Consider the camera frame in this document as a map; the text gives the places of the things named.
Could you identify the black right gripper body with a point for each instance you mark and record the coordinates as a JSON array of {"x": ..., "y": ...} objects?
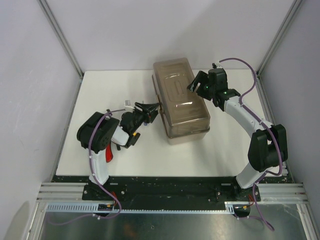
[{"x": 203, "y": 88}]

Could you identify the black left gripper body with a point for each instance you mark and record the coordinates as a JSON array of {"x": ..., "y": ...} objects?
[{"x": 140, "y": 117}]

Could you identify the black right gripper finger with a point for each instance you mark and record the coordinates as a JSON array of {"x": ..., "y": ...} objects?
[
  {"x": 151, "y": 107},
  {"x": 151, "y": 116}
]

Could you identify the translucent brown plastic toolbox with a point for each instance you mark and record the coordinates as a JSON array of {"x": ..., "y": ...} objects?
[{"x": 184, "y": 114}]

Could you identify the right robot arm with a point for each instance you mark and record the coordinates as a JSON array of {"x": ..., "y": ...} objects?
[{"x": 268, "y": 142}]

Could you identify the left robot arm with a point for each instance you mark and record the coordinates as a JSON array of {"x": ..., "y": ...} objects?
[{"x": 102, "y": 130}]

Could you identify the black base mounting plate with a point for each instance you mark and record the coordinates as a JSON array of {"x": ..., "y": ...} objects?
[{"x": 191, "y": 192}]

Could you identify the yellow black handled tool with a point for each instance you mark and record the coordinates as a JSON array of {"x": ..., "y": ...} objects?
[{"x": 132, "y": 139}]

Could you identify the red handled tool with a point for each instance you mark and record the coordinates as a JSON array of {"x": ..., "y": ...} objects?
[{"x": 108, "y": 154}]

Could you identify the right aluminium frame post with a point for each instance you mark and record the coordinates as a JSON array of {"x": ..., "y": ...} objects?
[{"x": 280, "y": 34}]

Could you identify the aluminium frame post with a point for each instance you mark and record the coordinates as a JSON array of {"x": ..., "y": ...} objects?
[
  {"x": 280, "y": 34},
  {"x": 50, "y": 16}
]

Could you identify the aluminium front rail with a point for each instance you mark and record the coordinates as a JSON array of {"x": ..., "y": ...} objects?
[{"x": 278, "y": 193}]

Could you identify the white slotted cable duct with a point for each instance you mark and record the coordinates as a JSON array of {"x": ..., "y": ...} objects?
[{"x": 105, "y": 208}]

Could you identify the left aluminium frame post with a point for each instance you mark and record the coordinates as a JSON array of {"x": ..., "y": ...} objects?
[{"x": 50, "y": 16}]

